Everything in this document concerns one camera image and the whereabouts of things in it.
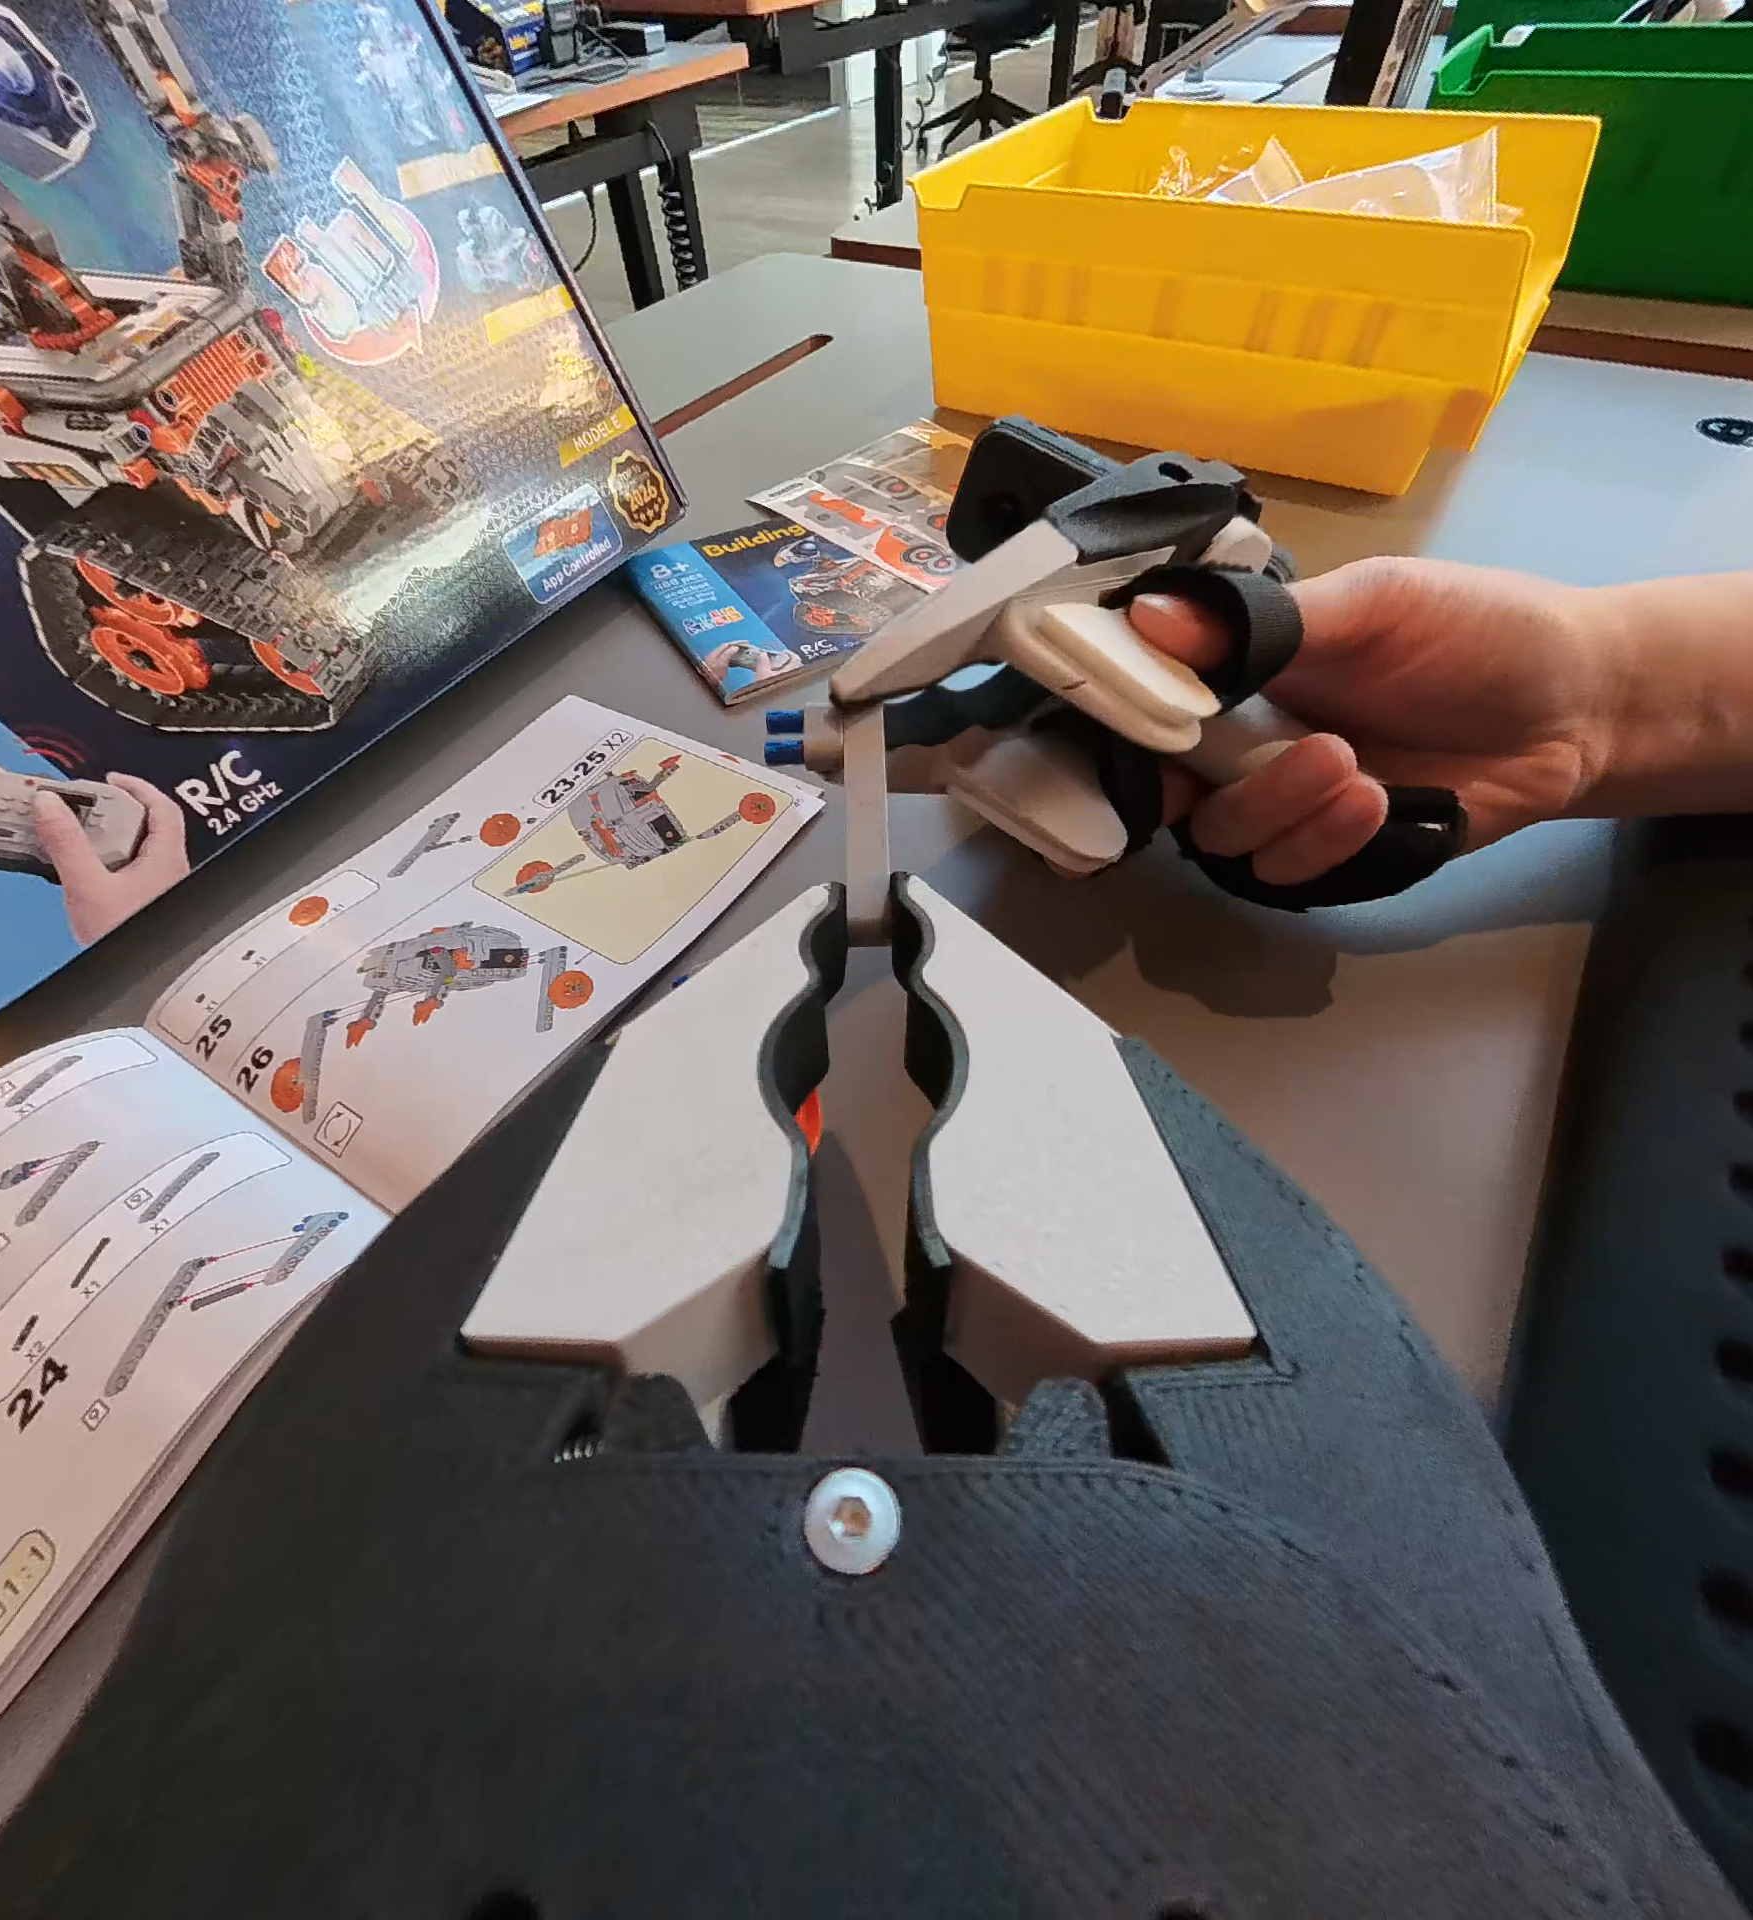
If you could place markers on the person's right hand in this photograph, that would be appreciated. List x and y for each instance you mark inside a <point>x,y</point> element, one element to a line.
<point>1446,676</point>

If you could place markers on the blue toy robot box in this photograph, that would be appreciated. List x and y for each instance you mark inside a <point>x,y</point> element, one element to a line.
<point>291,378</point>

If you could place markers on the person's right forearm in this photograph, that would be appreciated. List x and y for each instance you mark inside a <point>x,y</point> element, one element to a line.
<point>1731,691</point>

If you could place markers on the sticker sheet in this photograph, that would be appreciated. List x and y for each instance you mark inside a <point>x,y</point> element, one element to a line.
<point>847,497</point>

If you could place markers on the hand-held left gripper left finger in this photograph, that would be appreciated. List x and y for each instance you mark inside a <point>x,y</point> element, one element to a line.
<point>653,1203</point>

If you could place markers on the small blue booklet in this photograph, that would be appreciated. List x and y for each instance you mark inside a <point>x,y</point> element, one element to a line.
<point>727,601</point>

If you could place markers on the black desk grommet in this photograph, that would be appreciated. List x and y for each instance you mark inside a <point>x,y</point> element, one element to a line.
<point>1739,432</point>

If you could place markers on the black perforated chair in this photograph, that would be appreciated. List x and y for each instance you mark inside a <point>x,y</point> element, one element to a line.
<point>1687,1203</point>

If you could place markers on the clear plastic bag pile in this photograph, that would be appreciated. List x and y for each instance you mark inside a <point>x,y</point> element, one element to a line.
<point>1356,180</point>

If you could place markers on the light wooden table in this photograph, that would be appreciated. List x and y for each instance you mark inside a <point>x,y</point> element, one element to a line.
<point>622,83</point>

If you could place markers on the green plastic bin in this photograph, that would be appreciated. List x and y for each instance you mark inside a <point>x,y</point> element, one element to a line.
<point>1687,166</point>

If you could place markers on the open instruction booklet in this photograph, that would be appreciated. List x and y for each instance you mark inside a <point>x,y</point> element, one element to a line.
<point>217,1203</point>

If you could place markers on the black office chair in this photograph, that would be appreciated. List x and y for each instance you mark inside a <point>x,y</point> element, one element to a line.
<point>996,62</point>

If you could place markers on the grey beam with blue pins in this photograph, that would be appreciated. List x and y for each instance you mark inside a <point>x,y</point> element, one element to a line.
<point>870,827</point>

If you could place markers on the yellow plastic bin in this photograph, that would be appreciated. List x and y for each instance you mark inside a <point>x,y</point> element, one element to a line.
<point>1190,332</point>

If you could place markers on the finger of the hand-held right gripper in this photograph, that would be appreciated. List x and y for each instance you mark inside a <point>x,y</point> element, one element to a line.
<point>951,617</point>
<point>1043,803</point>

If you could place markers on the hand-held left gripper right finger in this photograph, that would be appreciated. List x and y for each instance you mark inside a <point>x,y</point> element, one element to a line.
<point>1070,1203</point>

